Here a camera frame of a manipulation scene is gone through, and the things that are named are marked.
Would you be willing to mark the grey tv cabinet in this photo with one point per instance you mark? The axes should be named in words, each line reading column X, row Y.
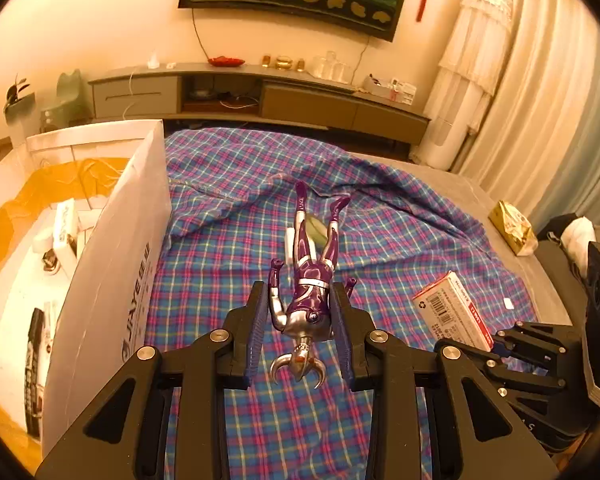
column 305, row 102

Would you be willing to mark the black white printed box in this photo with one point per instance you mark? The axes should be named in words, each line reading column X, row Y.
column 36, row 360

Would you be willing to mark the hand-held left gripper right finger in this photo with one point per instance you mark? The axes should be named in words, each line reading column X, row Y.
column 347, row 340

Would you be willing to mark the wide gold ornament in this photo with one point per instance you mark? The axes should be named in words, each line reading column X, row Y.
column 282, row 63

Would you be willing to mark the purple silver action figure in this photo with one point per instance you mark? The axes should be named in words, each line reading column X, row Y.
column 307, row 305

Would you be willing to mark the blue plaid cloth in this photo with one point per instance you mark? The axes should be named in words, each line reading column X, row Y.
column 405, row 220

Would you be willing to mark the pale yellow tissue pack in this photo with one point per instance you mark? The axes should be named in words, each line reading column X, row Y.
column 66, row 230

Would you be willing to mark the potted plant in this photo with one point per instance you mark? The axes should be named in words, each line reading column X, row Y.
column 17, row 95

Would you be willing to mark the dark bag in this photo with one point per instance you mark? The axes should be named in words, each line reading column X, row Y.
column 550, row 240

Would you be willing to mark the pale curtain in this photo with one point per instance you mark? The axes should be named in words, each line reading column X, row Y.
column 555, row 85

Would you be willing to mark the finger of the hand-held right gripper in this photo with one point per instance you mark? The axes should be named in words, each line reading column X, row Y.
column 540, row 340
column 530, row 382

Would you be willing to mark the grey mattress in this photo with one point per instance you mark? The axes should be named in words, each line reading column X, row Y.
column 480, row 185

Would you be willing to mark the lace covered air conditioner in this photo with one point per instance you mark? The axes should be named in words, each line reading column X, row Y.
column 465, row 75

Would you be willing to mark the red white staples box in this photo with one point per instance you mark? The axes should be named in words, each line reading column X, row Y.
column 450, row 305

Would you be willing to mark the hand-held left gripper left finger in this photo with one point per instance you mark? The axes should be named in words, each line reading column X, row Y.
column 255, row 330

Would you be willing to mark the white red boxes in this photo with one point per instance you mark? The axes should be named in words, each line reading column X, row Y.
column 395, row 90

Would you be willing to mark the crumpled golden packet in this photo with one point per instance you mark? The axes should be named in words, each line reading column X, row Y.
column 512, row 227

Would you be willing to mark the yellow plastic liner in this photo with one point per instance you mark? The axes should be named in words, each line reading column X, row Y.
column 10, row 205

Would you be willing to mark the green plastic chair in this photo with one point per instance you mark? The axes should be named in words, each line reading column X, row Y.
column 70, row 97

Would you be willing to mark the small white figurine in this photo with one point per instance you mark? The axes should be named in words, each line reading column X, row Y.
column 153, row 61

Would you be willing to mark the small white yellow object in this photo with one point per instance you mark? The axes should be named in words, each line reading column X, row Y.
column 317, row 230

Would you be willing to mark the white crumpled cloth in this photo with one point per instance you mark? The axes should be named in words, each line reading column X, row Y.
column 577, row 235

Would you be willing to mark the group of clear glass cups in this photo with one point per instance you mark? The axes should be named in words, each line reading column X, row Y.
column 332, row 66

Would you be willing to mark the red ornament dish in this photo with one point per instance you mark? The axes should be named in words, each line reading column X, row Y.
column 226, row 61

